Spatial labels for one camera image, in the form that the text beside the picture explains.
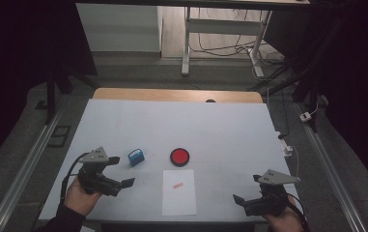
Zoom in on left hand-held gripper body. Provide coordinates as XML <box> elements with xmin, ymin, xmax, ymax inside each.
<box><xmin>76</xmin><ymin>146</ymin><xmax>124</xmax><ymax>198</ymax></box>

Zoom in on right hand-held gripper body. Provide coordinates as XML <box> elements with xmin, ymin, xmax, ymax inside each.
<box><xmin>243</xmin><ymin>168</ymin><xmax>301</xmax><ymax>218</ymax></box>

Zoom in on blue stamp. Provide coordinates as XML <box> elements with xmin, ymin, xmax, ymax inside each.
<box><xmin>127</xmin><ymin>148</ymin><xmax>146</xmax><ymax>168</ymax></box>

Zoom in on white paper sheet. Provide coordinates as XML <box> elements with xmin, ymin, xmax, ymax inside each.
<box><xmin>161</xmin><ymin>168</ymin><xmax>198</xmax><ymax>217</ymax></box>

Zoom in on round red ink pad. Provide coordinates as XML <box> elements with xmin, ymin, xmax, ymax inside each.
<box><xmin>169</xmin><ymin>147</ymin><xmax>191</xmax><ymax>168</ymax></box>

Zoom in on person's left hand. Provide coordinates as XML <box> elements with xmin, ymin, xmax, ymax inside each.
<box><xmin>64</xmin><ymin>176</ymin><xmax>104</xmax><ymax>217</ymax></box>

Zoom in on person's right hand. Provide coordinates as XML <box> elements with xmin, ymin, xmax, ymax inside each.
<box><xmin>263</xmin><ymin>196</ymin><xmax>305</xmax><ymax>232</ymax></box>

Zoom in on white power strip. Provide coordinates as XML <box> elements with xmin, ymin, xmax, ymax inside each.
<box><xmin>274</xmin><ymin>130</ymin><xmax>294</xmax><ymax>159</ymax></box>

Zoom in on wooden table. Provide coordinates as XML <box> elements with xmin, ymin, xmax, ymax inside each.
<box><xmin>92</xmin><ymin>87</ymin><xmax>265</xmax><ymax>104</ymax></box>

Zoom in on black metal stand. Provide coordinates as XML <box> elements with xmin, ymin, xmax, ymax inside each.
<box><xmin>43</xmin><ymin>62</ymin><xmax>101</xmax><ymax>126</ymax></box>
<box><xmin>248</xmin><ymin>0</ymin><xmax>350</xmax><ymax>133</ymax></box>

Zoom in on white cabinet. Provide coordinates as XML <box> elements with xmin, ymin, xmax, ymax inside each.
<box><xmin>75</xmin><ymin>3</ymin><xmax>162</xmax><ymax>53</ymax></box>

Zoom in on black curtain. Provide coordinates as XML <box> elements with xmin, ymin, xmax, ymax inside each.
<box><xmin>263</xmin><ymin>0</ymin><xmax>368</xmax><ymax>197</ymax></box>
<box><xmin>0</xmin><ymin>0</ymin><xmax>99</xmax><ymax>177</ymax></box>

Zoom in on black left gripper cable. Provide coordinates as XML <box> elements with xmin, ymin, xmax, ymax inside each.
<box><xmin>60</xmin><ymin>152</ymin><xmax>91</xmax><ymax>205</ymax></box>

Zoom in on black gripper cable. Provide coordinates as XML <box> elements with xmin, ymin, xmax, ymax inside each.
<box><xmin>60</xmin><ymin>152</ymin><xmax>91</xmax><ymax>205</ymax></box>
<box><xmin>286</xmin><ymin>192</ymin><xmax>310</xmax><ymax>228</ymax></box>

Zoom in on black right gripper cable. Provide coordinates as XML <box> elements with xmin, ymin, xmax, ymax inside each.
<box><xmin>286</xmin><ymin>192</ymin><xmax>310</xmax><ymax>228</ymax></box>

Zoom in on thin white cable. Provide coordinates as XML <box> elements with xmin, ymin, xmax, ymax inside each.
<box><xmin>289</xmin><ymin>144</ymin><xmax>301</xmax><ymax>178</ymax></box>

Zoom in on black floor socket frame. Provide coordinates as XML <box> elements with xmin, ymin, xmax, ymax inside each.
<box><xmin>46</xmin><ymin>125</ymin><xmax>72</xmax><ymax>149</ymax></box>

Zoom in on aluminium floor rail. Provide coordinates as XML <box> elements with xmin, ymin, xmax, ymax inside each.
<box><xmin>0</xmin><ymin>104</ymin><xmax>68</xmax><ymax>232</ymax></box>
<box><xmin>295</xmin><ymin>101</ymin><xmax>368</xmax><ymax>232</ymax></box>

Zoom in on black floor cables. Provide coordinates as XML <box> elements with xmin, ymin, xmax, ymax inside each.
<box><xmin>189</xmin><ymin>8</ymin><xmax>286</xmax><ymax>67</ymax></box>

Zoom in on white desk frame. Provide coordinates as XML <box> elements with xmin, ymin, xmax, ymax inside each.
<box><xmin>181</xmin><ymin>5</ymin><xmax>273</xmax><ymax>79</ymax></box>

